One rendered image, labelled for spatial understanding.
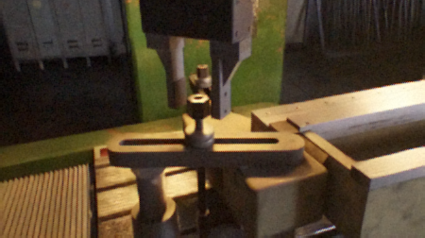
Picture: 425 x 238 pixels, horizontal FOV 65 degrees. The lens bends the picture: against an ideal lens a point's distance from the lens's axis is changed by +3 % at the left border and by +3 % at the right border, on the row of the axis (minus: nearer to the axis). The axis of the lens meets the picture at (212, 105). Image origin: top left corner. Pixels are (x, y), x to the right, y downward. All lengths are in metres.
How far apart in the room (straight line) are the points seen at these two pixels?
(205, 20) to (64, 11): 4.48
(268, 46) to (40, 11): 3.74
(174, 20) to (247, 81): 1.19
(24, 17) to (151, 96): 3.65
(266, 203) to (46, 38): 4.63
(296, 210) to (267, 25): 1.16
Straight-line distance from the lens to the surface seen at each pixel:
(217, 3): 0.35
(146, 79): 1.40
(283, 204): 0.45
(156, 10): 0.40
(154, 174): 0.47
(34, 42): 4.98
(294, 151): 0.45
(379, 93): 0.73
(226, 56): 0.37
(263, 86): 1.60
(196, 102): 0.42
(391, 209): 0.48
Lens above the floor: 1.32
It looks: 24 degrees down
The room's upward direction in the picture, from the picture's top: 1 degrees counter-clockwise
